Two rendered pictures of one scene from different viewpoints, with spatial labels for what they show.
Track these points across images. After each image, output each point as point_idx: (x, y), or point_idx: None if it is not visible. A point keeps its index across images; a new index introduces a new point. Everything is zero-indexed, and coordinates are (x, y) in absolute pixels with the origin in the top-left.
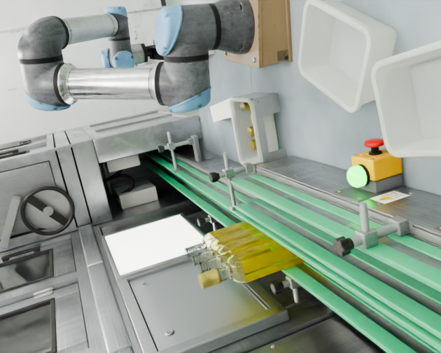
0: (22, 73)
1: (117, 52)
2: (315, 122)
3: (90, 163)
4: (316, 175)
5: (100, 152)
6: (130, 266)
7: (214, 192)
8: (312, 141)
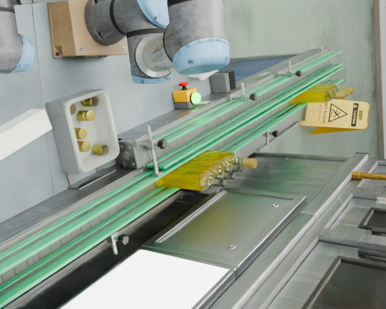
0: (222, 14)
1: (22, 35)
2: (128, 98)
3: None
4: (166, 119)
5: None
6: (208, 274)
7: (111, 200)
8: (127, 114)
